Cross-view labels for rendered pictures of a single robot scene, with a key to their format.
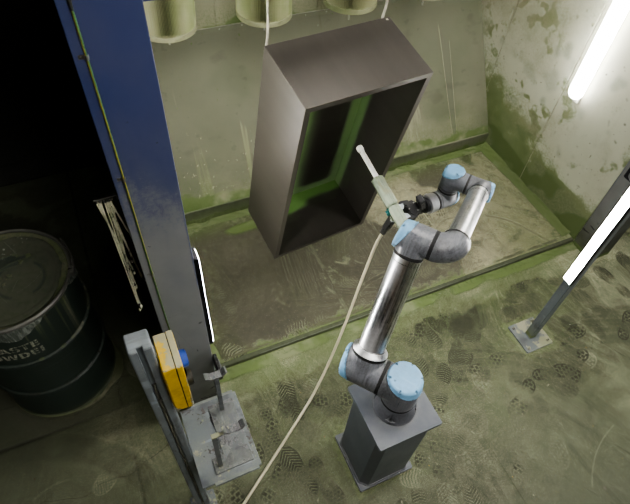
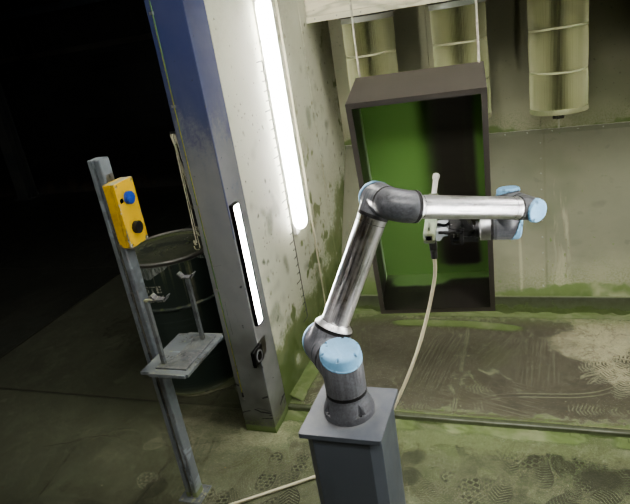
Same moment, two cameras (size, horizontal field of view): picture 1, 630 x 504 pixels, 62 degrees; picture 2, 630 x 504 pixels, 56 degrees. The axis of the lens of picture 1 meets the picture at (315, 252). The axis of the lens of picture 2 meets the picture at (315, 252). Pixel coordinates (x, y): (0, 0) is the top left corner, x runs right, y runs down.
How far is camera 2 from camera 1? 200 cm
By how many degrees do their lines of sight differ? 49
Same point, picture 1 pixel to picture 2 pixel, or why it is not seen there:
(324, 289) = (446, 386)
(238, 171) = not seen: hidden behind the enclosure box
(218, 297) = not seen: hidden behind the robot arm
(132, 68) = (175, 22)
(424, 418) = (366, 430)
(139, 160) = (183, 93)
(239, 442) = (189, 358)
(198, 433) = (174, 346)
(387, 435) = (317, 426)
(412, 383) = (340, 353)
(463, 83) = not seen: outside the picture
